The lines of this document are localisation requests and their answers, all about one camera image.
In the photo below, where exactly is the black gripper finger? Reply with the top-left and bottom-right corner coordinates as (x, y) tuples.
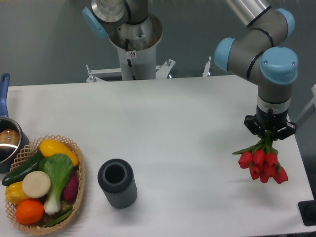
(244, 115), (264, 135)
(272, 121), (296, 141)

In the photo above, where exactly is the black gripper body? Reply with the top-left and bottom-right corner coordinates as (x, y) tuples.
(255, 108), (288, 138)

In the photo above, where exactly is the red tulip bouquet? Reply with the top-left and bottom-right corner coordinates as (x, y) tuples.
(233, 131), (288, 184)

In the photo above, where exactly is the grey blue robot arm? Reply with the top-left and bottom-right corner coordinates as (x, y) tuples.
(214, 0), (298, 140)

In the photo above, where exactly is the dark grey ribbed vase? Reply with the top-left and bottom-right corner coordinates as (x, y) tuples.
(97, 158), (138, 209)

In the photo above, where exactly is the black device at table edge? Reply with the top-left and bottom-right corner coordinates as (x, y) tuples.
(298, 200), (316, 226)

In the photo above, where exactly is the purple sweet potato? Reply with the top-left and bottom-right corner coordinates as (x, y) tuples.
(62, 170), (79, 202)

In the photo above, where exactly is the green bok choy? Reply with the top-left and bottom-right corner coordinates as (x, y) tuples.
(39, 154), (73, 215)

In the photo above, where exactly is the yellow squash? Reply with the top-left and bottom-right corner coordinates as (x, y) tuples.
(39, 139), (79, 166)

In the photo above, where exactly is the woven wicker basket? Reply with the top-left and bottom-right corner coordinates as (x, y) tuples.
(5, 135), (85, 236)

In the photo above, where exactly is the green bean pod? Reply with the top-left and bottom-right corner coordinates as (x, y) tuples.
(44, 208), (73, 227)

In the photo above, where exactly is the beige round disc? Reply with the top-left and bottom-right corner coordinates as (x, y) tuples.
(22, 171), (51, 198)

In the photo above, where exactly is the dark green cucumber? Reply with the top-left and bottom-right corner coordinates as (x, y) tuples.
(2, 151), (44, 187)

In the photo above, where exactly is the orange fruit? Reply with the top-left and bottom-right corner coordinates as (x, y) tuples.
(15, 199), (44, 225)

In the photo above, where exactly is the yellow bell pepper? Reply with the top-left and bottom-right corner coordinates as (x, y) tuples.
(5, 181), (30, 205)

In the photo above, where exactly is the white frame at right edge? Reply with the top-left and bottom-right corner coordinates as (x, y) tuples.
(294, 84), (316, 126)

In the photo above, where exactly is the white metal mounting frame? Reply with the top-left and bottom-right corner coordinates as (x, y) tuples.
(85, 56), (212, 82)

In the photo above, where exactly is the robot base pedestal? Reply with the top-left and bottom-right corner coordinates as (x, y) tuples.
(82, 0), (162, 80)

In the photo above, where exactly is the blue handled saucepan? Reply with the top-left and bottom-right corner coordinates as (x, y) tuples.
(0, 73), (29, 173)

